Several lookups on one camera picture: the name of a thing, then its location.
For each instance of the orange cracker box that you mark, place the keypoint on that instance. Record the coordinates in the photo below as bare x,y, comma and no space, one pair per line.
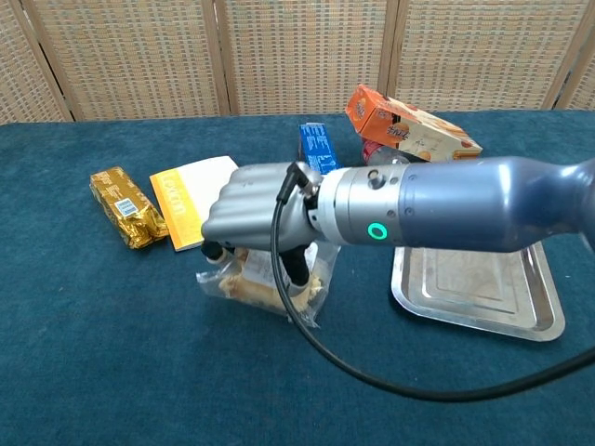
409,123

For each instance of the blue cardboard box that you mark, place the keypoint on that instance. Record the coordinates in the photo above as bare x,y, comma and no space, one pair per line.
318,146

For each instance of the gold foil snack package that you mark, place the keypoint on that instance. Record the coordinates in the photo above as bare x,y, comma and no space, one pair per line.
123,209

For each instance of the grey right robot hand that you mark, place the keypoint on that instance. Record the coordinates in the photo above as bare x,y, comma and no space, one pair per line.
251,209

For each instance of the silver metal tray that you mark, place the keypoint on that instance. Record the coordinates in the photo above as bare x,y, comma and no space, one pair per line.
474,288

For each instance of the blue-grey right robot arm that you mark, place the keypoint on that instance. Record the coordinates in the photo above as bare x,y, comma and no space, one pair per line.
455,204

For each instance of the bread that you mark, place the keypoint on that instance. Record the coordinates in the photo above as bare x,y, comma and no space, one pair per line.
253,288

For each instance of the clear plastic bottle red label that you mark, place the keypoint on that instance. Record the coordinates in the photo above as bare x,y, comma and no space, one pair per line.
379,153

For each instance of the blue tablecloth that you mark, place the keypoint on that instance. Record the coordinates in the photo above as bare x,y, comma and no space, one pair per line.
186,371

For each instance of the yellow and white notepad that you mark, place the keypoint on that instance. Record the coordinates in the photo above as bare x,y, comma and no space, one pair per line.
186,200

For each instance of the woven folding screen wooden frame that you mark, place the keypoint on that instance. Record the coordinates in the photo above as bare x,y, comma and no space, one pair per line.
302,56

